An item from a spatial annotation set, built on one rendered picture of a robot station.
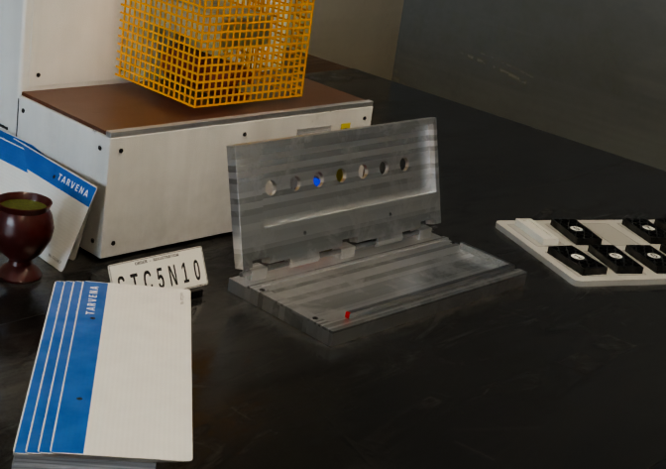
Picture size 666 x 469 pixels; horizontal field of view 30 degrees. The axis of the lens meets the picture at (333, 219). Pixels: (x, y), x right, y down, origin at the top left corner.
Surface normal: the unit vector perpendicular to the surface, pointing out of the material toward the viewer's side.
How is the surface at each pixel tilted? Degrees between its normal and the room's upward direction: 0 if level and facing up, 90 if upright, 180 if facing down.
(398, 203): 75
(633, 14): 90
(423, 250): 0
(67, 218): 69
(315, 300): 0
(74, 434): 0
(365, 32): 90
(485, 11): 90
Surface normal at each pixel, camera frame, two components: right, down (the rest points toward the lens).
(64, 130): -0.69, 0.14
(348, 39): 0.73, 0.32
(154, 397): 0.14, -0.94
